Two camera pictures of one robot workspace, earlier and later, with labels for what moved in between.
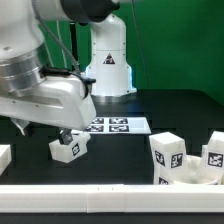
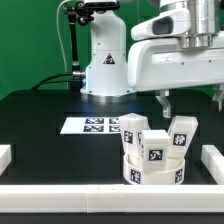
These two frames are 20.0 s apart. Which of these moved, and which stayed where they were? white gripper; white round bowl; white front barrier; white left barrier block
Moved: white gripper; white round bowl
Stayed: white front barrier; white left barrier block
